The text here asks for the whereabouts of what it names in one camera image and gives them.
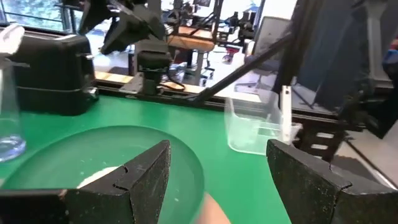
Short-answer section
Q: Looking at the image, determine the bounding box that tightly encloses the green round plate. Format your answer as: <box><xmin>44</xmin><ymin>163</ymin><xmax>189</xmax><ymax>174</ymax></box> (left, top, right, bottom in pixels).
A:
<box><xmin>0</xmin><ymin>125</ymin><xmax>206</xmax><ymax>224</ymax></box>

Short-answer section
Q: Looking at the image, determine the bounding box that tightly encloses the wooden workbench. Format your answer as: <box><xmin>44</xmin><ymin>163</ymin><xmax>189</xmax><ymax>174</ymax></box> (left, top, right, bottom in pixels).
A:
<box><xmin>166</xmin><ymin>26</ymin><xmax>217</xmax><ymax>52</ymax></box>

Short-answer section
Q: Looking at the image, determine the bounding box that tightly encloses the clear plastic container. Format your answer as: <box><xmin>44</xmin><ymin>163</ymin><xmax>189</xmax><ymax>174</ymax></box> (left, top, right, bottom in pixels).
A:
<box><xmin>223</xmin><ymin>83</ymin><xmax>302</xmax><ymax>156</ymax></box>

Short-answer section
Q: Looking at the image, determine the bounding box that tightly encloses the black frame strut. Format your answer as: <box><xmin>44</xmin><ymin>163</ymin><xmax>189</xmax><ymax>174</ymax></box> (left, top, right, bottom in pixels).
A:
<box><xmin>192</xmin><ymin>30</ymin><xmax>295</xmax><ymax>103</ymax></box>
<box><xmin>273</xmin><ymin>0</ymin><xmax>315</xmax><ymax>94</ymax></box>

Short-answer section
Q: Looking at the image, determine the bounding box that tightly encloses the black table frame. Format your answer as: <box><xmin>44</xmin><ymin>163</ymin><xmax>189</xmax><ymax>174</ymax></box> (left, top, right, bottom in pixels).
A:
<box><xmin>93</xmin><ymin>83</ymin><xmax>346</xmax><ymax>127</ymax></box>

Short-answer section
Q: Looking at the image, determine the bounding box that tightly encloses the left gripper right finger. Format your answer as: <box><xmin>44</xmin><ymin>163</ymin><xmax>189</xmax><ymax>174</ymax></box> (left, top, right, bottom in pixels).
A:
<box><xmin>266</xmin><ymin>139</ymin><xmax>398</xmax><ymax>224</ymax></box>

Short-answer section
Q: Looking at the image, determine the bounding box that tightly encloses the black toaster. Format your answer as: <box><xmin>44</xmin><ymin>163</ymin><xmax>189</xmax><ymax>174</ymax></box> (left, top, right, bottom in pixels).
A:
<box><xmin>9</xmin><ymin>33</ymin><xmax>100</xmax><ymax>116</ymax></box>

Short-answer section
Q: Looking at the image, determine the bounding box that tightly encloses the grey office chair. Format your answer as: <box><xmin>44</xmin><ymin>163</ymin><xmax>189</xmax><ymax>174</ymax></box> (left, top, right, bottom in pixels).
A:
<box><xmin>253</xmin><ymin>16</ymin><xmax>292</xmax><ymax>63</ymax></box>

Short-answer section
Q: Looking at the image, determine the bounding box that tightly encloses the clear drinking glass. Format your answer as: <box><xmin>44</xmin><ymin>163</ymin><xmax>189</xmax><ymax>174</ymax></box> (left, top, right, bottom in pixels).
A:
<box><xmin>0</xmin><ymin>55</ymin><xmax>27</xmax><ymax>163</ymax></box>

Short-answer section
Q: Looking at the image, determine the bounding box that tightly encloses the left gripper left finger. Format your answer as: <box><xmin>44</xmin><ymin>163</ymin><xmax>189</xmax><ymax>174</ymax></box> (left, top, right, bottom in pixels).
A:
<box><xmin>0</xmin><ymin>139</ymin><xmax>172</xmax><ymax>224</ymax></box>

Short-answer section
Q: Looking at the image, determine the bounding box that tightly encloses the wooden side board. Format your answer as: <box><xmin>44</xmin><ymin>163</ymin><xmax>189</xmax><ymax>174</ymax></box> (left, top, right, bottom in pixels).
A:
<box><xmin>95</xmin><ymin>70</ymin><xmax>262</xmax><ymax>103</ymax></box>

